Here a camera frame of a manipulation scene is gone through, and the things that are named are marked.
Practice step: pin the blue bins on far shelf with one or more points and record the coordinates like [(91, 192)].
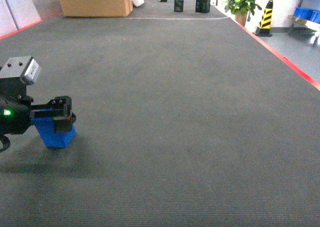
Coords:
[(307, 14)]

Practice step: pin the blue rectangular plastic part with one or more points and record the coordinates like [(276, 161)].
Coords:
[(58, 137)]

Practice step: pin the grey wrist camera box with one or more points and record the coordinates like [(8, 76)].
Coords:
[(24, 68)]

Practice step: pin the potted green plant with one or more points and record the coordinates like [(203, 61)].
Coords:
[(241, 8)]

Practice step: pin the black crate right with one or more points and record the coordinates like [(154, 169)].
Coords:
[(202, 6)]

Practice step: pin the stainless steel shelf rack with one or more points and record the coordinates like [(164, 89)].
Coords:
[(306, 24)]

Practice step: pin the large cardboard box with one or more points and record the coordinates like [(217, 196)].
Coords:
[(96, 8)]

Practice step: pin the black crate left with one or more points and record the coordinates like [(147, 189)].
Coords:
[(178, 5)]

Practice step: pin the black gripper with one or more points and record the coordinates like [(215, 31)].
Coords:
[(16, 111)]

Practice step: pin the black crate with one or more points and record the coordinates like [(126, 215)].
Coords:
[(178, 5), (202, 6)]

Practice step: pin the yellow black traffic cone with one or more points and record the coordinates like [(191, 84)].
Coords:
[(264, 27)]

